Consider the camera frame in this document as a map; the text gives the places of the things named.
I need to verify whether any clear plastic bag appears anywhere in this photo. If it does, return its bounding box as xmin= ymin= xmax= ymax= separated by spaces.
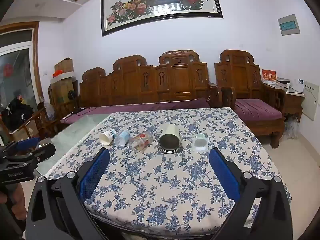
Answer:
xmin=283 ymin=116 xmax=299 ymax=140

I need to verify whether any wooden chair at left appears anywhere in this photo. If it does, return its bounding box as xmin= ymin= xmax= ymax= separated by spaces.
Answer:
xmin=1 ymin=102 xmax=61 ymax=141

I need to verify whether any cream steel tumbler cup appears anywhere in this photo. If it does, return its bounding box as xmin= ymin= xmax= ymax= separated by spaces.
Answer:
xmin=158 ymin=124 xmax=182 ymax=154

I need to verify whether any brown cardboard box top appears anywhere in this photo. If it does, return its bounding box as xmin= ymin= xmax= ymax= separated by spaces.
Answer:
xmin=54 ymin=57 xmax=74 ymax=73

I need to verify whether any large cardboard box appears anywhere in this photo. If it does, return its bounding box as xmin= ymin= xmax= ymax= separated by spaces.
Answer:
xmin=48 ymin=77 xmax=78 ymax=115

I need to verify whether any grey wall electrical box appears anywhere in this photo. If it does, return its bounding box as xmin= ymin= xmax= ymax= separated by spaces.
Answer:
xmin=278 ymin=14 xmax=300 ymax=36

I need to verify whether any green white square cup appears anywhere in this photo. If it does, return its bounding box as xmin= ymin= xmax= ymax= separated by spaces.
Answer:
xmin=192 ymin=134 xmax=209 ymax=153

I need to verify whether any wooden door frame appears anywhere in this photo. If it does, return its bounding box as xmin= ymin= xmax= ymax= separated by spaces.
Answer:
xmin=1 ymin=21 xmax=44 ymax=98

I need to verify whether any framed peacock flower painting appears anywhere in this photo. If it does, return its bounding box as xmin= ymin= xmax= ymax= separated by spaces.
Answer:
xmin=100 ymin=0 xmax=223 ymax=36

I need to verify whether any purple sofa cushion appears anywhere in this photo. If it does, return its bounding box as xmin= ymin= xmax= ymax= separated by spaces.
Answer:
xmin=61 ymin=98 xmax=210 ymax=125

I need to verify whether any wooden side table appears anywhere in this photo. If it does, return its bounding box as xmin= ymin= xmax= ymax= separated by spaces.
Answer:
xmin=265 ymin=81 xmax=306 ymax=123

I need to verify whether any carved wooden armchair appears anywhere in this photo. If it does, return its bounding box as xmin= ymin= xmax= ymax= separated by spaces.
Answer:
xmin=214 ymin=50 xmax=285 ymax=148

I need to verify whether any carved wooden sofa bench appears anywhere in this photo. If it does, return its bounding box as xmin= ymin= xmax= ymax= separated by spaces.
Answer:
xmin=80 ymin=50 xmax=222 ymax=107

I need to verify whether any purple armchair cushion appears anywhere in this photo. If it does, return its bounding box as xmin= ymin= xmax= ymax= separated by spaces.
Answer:
xmin=234 ymin=99 xmax=283 ymax=122

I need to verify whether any white wall panel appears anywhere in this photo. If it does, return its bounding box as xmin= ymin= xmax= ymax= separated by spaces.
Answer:
xmin=302 ymin=81 xmax=319 ymax=121

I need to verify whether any blue floral tablecloth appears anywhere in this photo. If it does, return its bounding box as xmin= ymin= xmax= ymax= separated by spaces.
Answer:
xmin=46 ymin=108 xmax=279 ymax=239

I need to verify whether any person's left hand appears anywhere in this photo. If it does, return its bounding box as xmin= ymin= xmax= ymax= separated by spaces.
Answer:
xmin=1 ymin=183 xmax=27 ymax=234

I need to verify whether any white paper cup striped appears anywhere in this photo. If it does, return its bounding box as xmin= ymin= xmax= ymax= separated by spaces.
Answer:
xmin=99 ymin=129 xmax=117 ymax=146

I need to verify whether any red calendar card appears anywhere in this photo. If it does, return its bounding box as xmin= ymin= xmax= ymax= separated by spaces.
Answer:
xmin=262 ymin=69 xmax=277 ymax=85

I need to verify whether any clear glass red pattern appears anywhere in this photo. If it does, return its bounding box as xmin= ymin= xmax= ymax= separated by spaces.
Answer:
xmin=129 ymin=131 xmax=153 ymax=152

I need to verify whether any light blue plastic cup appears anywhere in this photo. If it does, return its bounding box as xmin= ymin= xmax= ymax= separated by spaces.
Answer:
xmin=114 ymin=129 xmax=130 ymax=147

